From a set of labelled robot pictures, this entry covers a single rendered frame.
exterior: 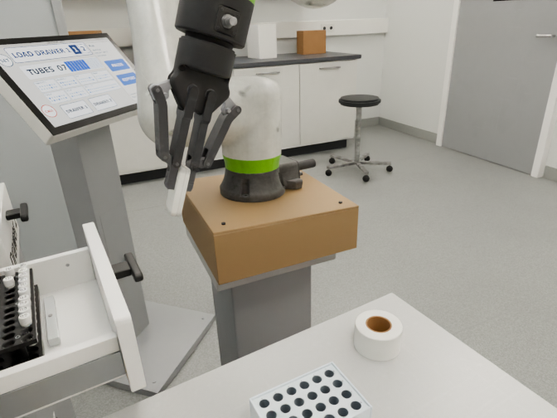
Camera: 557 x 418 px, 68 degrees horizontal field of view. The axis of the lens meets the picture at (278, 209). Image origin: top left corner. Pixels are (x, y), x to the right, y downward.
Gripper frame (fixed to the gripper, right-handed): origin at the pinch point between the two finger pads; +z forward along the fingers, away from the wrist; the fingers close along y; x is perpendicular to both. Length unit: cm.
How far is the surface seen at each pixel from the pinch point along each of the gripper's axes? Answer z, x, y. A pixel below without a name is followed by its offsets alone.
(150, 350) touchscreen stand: 91, 83, 34
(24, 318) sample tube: 16.1, -5.8, -17.2
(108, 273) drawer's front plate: 11.2, -3.9, -8.3
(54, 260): 17.0, 11.4, -12.9
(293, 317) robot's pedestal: 33, 14, 41
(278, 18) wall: -93, 342, 196
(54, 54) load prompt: -11, 95, -11
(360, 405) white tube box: 16.2, -28.3, 17.4
